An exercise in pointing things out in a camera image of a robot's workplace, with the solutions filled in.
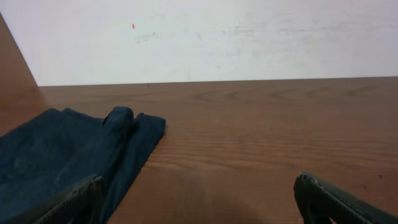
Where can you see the folded dark blue shorts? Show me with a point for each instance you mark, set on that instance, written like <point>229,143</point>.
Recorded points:
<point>57,149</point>

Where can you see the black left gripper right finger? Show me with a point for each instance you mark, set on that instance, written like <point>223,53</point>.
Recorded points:
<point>321,202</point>

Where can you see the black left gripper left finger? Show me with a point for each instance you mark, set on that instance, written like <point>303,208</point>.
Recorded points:
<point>79,204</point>

